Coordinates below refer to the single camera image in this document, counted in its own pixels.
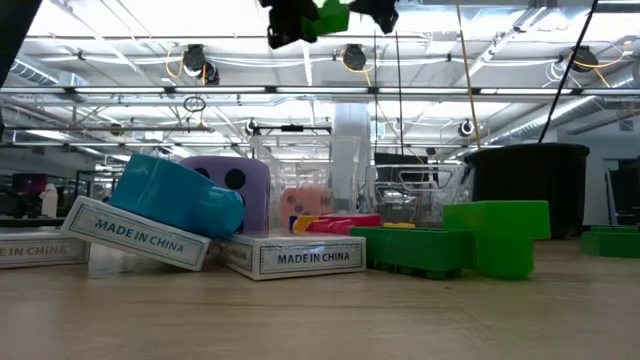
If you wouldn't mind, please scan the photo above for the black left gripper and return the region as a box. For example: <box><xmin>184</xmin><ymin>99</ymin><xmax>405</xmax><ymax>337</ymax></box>
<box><xmin>258</xmin><ymin>0</ymin><xmax>323</xmax><ymax>51</ymax></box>

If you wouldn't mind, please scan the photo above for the long ceiling light strip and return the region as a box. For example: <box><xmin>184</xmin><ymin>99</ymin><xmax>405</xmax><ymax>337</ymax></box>
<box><xmin>0</xmin><ymin>85</ymin><xmax>640</xmax><ymax>97</ymax></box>

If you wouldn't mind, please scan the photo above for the orange foam die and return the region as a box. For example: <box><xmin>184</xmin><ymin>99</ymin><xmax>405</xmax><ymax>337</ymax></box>
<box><xmin>278</xmin><ymin>186</ymin><xmax>335</xmax><ymax>232</ymax></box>

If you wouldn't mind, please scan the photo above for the tall clear plastic bin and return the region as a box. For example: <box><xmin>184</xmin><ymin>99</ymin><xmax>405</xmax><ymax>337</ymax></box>
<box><xmin>248</xmin><ymin>133</ymin><xmax>362</xmax><ymax>236</ymax></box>

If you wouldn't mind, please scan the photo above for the black bucket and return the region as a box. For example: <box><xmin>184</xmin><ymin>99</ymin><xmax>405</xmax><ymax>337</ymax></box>
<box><xmin>463</xmin><ymin>142</ymin><xmax>591</xmax><ymax>240</ymax></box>

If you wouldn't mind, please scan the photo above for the black background table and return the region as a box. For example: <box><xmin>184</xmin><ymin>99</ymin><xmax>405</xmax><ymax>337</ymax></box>
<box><xmin>0</xmin><ymin>215</ymin><xmax>66</xmax><ymax>229</ymax></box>

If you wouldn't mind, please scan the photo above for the black ceiling rail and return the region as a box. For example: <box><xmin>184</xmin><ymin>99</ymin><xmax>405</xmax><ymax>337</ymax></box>
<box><xmin>0</xmin><ymin>124</ymin><xmax>216</xmax><ymax>134</ymax></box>

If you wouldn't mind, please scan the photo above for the purple foam die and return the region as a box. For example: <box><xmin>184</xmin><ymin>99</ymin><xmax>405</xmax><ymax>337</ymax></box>
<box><xmin>178</xmin><ymin>155</ymin><xmax>272</xmax><ymax>236</ymax></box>

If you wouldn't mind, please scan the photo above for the low clear plastic tray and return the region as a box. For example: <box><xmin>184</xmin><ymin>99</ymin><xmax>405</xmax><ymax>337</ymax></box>
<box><xmin>363</xmin><ymin>163</ymin><xmax>475</xmax><ymax>230</ymax></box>

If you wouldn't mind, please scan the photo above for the white building column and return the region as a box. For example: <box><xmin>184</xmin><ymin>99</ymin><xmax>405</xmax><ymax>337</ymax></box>
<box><xmin>331</xmin><ymin>102</ymin><xmax>375</xmax><ymax>214</ymax></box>

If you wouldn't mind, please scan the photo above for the dark computer monitor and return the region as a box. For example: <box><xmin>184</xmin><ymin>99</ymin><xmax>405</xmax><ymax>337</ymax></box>
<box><xmin>10</xmin><ymin>173</ymin><xmax>50</xmax><ymax>197</ymax></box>

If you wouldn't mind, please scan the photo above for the white bottle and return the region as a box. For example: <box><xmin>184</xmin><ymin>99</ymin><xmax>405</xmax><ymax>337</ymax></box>
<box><xmin>39</xmin><ymin>183</ymin><xmax>59</xmax><ymax>219</ymax></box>

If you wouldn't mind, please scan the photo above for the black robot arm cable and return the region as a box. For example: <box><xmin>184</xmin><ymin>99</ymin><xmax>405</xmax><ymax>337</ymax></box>
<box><xmin>537</xmin><ymin>0</ymin><xmax>600</xmax><ymax>145</ymax></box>

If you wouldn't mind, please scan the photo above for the yellow toy block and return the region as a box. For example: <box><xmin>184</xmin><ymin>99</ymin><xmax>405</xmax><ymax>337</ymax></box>
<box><xmin>292</xmin><ymin>215</ymin><xmax>321</xmax><ymax>235</ymax></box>

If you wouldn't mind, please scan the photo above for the black equipment rack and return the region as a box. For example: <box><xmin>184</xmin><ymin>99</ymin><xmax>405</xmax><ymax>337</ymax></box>
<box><xmin>603</xmin><ymin>158</ymin><xmax>640</xmax><ymax>227</ymax></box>

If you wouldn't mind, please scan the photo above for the small green toy brick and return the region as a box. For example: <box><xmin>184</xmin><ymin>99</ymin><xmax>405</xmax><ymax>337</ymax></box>
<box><xmin>579</xmin><ymin>224</ymin><xmax>640</xmax><ymax>260</ymax></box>

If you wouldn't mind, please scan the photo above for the bluish playing card box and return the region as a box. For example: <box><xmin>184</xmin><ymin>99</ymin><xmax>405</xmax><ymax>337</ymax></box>
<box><xmin>60</xmin><ymin>195</ymin><xmax>212</xmax><ymax>273</ymax></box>

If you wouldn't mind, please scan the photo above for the white playing card box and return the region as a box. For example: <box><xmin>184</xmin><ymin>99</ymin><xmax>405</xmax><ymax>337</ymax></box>
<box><xmin>208</xmin><ymin>231</ymin><xmax>368</xmax><ymax>282</ymax></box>
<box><xmin>0</xmin><ymin>227</ymin><xmax>92</xmax><ymax>270</ymax></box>

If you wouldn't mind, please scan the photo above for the dark green long brick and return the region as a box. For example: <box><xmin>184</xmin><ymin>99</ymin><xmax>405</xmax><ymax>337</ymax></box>
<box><xmin>349</xmin><ymin>226</ymin><xmax>475</xmax><ymax>281</ymax></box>

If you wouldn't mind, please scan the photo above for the bright green toy block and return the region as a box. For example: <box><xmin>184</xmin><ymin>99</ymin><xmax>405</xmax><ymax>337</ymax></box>
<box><xmin>299</xmin><ymin>0</ymin><xmax>351</xmax><ymax>42</ymax></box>

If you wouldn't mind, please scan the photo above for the blue heart-shaped block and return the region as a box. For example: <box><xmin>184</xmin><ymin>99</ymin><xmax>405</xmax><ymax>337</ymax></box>
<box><xmin>108</xmin><ymin>152</ymin><xmax>246</xmax><ymax>240</ymax></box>

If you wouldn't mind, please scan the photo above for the red toy brick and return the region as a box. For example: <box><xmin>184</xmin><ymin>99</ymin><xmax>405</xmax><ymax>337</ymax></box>
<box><xmin>304</xmin><ymin>213</ymin><xmax>384</xmax><ymax>237</ymax></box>

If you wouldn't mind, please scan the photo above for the bright green long brick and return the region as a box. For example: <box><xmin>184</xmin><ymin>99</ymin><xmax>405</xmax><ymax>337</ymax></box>
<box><xmin>442</xmin><ymin>199</ymin><xmax>552</xmax><ymax>281</ymax></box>

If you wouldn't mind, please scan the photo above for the yellow cable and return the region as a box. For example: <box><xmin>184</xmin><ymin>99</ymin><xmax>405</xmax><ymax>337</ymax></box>
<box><xmin>455</xmin><ymin>0</ymin><xmax>483</xmax><ymax>151</ymax></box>

